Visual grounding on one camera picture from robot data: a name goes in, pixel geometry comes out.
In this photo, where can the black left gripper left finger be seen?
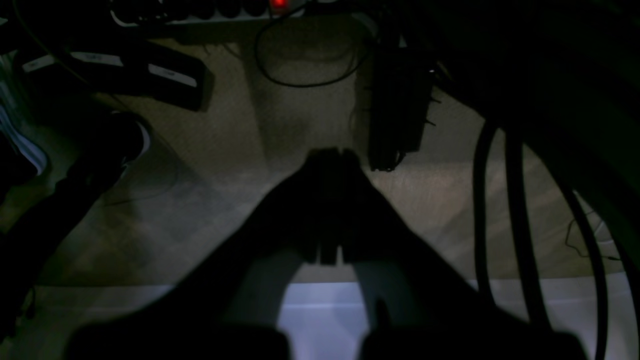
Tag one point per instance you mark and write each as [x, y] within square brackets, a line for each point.
[227, 307]

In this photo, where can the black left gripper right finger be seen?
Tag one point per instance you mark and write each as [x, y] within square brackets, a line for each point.
[419, 307]

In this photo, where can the black power adapter brick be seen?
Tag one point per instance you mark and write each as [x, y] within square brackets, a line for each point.
[133, 68]

